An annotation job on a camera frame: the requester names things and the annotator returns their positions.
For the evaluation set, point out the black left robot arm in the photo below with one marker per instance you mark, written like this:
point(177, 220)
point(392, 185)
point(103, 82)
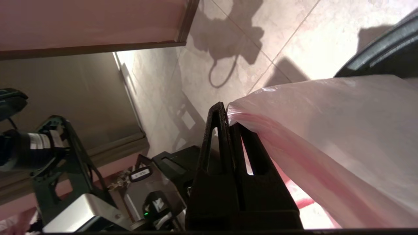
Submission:
point(19, 150)

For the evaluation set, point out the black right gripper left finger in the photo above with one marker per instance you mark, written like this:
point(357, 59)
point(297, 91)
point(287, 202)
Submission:
point(212, 195)

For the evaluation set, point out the black key fob white label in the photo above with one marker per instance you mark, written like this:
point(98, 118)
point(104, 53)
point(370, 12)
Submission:
point(140, 174)

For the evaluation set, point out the black robot base chassis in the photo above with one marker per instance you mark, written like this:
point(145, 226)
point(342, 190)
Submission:
point(176, 163)

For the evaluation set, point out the black round trash bin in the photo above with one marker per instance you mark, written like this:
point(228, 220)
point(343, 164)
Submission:
point(385, 52)

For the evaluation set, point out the white plastic bag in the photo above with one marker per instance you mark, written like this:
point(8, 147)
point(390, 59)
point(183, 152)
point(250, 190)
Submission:
point(343, 137)

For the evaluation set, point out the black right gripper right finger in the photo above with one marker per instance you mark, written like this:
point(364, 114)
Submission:
point(267, 195)

